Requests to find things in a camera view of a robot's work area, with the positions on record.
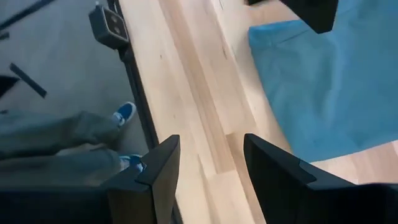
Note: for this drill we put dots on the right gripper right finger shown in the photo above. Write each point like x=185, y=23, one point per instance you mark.
x=295, y=199

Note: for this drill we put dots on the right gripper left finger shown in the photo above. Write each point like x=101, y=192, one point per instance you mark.
x=124, y=202

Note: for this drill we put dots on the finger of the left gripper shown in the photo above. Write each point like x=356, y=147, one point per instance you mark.
x=254, y=2
x=314, y=14

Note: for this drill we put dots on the teal shirt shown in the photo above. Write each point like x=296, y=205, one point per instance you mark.
x=326, y=87

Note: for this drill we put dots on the blue shoe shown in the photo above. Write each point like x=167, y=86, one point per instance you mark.
x=125, y=112
x=133, y=161

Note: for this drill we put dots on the person's leg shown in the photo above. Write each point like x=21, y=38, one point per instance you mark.
x=62, y=168
x=56, y=130

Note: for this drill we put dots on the black flat bar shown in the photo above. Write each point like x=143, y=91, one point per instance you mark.
x=28, y=80

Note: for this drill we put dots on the black metal table frame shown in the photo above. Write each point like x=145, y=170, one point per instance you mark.
x=140, y=93

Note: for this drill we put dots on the black table-level camera box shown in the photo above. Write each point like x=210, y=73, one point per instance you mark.
x=109, y=26

